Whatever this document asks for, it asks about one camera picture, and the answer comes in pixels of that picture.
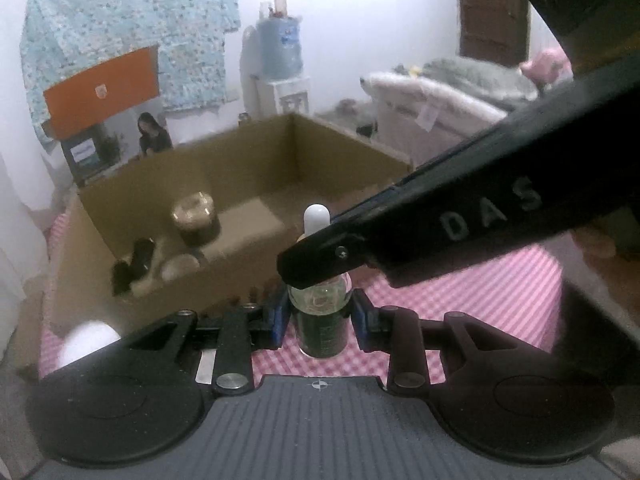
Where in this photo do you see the blue patterned hanging cloth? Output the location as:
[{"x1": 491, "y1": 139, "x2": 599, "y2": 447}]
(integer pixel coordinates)
[{"x1": 20, "y1": 0, "x2": 242, "y2": 152}]

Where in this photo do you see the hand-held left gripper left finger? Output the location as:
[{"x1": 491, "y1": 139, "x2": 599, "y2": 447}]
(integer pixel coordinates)
[{"x1": 120, "y1": 300, "x2": 292, "y2": 396}]

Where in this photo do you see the brown cardboard box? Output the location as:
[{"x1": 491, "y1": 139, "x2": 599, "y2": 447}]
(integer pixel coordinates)
[{"x1": 42, "y1": 112, "x2": 416, "y2": 343}]

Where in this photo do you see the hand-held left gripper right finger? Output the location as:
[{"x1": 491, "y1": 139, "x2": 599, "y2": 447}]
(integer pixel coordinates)
[{"x1": 350, "y1": 290, "x2": 507, "y2": 397}]

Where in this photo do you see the blue water jug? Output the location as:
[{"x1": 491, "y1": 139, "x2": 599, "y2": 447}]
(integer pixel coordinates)
[{"x1": 255, "y1": 14, "x2": 305, "y2": 79}]

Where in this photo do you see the person's right hand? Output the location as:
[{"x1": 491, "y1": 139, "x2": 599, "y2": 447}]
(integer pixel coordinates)
[{"x1": 572, "y1": 210, "x2": 640, "y2": 262}]

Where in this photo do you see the white water dispenser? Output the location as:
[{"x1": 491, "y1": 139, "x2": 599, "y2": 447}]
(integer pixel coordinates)
[{"x1": 239, "y1": 24, "x2": 314, "y2": 122}]

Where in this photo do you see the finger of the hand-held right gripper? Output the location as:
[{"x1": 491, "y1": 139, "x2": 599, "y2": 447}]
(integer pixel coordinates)
[{"x1": 277, "y1": 186, "x2": 407, "y2": 289}]

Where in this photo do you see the brown wooden door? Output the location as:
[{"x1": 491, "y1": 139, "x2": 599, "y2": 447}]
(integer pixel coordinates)
[{"x1": 458, "y1": 0, "x2": 532, "y2": 69}]

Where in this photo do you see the green glass dropper bottle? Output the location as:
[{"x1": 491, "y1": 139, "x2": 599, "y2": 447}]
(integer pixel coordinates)
[{"x1": 287, "y1": 203, "x2": 354, "y2": 359}]

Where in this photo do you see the pink checkered tablecloth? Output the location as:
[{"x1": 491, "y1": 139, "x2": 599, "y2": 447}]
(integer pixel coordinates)
[{"x1": 37, "y1": 210, "x2": 567, "y2": 386}]

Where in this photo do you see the gold round cosmetic jar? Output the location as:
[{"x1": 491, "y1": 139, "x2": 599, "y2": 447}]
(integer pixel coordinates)
[{"x1": 170, "y1": 190, "x2": 222, "y2": 247}]

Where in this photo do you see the orange cardboard box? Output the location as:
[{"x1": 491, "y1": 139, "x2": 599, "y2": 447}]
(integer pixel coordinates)
[{"x1": 42, "y1": 46, "x2": 161, "y2": 141}]

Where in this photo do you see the grey fluffy blanket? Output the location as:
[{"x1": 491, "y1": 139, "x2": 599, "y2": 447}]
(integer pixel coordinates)
[{"x1": 360, "y1": 55, "x2": 543, "y2": 153}]

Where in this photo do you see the pink plush toy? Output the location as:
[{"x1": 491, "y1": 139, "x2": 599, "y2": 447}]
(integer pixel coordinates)
[{"x1": 518, "y1": 47, "x2": 572, "y2": 87}]

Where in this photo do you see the white supplement bottle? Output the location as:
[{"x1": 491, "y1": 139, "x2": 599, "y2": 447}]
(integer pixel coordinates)
[{"x1": 58, "y1": 321, "x2": 122, "y2": 367}]

